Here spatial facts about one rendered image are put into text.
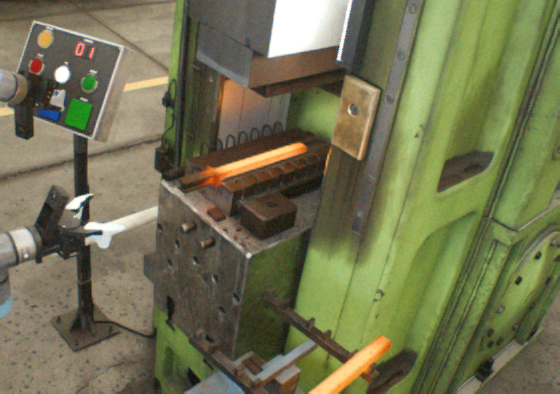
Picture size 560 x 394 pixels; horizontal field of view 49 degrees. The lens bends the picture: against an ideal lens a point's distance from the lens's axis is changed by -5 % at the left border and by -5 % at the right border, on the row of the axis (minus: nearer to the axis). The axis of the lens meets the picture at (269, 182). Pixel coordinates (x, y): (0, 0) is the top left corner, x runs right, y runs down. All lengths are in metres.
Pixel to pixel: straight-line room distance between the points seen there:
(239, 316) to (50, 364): 1.02
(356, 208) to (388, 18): 0.45
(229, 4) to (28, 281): 1.72
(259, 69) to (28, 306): 1.60
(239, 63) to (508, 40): 0.64
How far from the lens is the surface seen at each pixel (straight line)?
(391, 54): 1.36
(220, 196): 1.67
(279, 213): 1.59
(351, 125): 1.44
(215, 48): 1.56
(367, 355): 1.34
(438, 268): 1.92
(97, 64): 1.90
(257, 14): 1.43
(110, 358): 2.51
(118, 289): 2.79
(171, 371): 2.24
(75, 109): 1.90
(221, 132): 1.88
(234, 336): 1.73
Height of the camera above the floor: 1.86
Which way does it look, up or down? 31 degrees down
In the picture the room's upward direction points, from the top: 10 degrees clockwise
